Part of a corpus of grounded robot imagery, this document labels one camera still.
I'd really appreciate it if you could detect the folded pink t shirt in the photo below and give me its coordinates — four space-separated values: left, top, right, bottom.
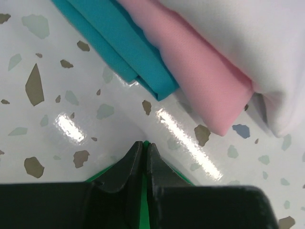
120 0 254 136

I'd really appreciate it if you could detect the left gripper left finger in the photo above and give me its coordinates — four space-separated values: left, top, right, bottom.
0 142 143 229

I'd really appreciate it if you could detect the folded white t shirt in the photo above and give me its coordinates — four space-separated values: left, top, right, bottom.
162 0 305 137

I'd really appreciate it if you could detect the folded teal t shirt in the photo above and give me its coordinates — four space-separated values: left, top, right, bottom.
53 0 179 101

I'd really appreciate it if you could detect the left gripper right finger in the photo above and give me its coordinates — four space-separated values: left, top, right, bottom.
147 144 279 229

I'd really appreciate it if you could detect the green t shirt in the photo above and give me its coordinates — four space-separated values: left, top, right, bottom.
84 141 195 229

